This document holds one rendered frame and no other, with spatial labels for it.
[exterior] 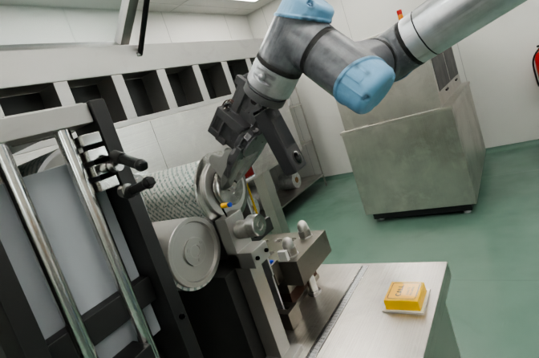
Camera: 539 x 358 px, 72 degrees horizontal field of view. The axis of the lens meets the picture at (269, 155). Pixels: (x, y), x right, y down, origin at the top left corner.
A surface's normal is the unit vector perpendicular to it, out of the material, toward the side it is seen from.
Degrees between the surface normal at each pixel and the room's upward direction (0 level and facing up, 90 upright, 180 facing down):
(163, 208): 94
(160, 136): 90
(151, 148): 90
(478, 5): 110
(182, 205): 94
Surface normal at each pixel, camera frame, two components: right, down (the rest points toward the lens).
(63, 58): 0.79, -0.19
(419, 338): -0.32, -0.94
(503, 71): -0.52, 0.28
